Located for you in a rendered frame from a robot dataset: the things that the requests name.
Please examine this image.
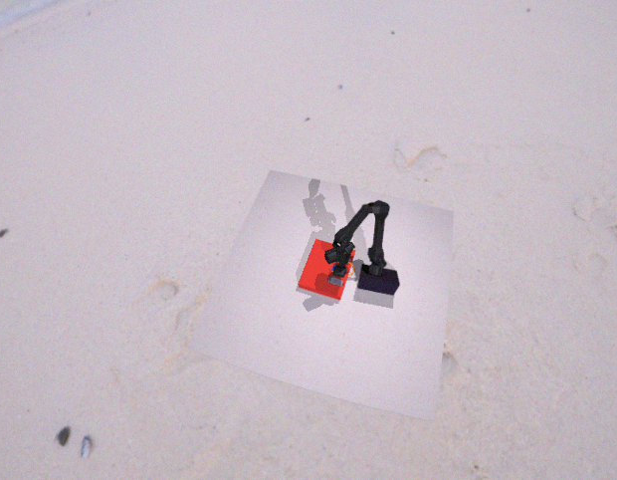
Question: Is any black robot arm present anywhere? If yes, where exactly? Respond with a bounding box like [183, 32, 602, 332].
[324, 200, 389, 278]

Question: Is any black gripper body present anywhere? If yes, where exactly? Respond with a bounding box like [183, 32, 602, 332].
[333, 256, 350, 278]

